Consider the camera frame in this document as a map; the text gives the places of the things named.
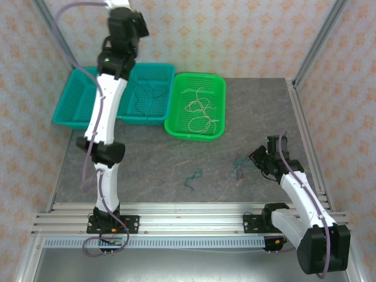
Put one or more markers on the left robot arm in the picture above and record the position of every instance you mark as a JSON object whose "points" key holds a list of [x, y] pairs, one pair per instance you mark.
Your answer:
{"points": [[113, 111]]}

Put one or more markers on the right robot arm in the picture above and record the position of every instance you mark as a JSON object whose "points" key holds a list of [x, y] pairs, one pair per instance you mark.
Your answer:
{"points": [[293, 191]]}

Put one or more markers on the small controller board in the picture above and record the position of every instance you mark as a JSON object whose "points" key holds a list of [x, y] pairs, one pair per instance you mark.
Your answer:
{"points": [[277, 241], [114, 241]]}

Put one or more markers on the teal plastic basket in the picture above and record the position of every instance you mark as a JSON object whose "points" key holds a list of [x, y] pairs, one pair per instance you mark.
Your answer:
{"points": [[158, 108], [73, 100]]}

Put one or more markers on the green plastic basket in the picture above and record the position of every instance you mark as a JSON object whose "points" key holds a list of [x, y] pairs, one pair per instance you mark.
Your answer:
{"points": [[176, 123]]}

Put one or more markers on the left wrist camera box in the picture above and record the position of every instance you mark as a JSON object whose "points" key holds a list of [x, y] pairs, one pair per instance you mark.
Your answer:
{"points": [[119, 3]]}

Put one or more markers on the aluminium table side rail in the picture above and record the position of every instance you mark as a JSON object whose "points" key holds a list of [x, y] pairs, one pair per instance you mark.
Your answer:
{"points": [[304, 126]]}

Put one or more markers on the aluminium frame post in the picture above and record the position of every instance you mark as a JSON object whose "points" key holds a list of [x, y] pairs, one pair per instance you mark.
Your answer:
{"points": [[320, 41], [66, 51]]}

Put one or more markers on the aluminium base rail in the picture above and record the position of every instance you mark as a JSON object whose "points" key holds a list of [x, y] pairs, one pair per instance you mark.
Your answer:
{"points": [[191, 223]]}

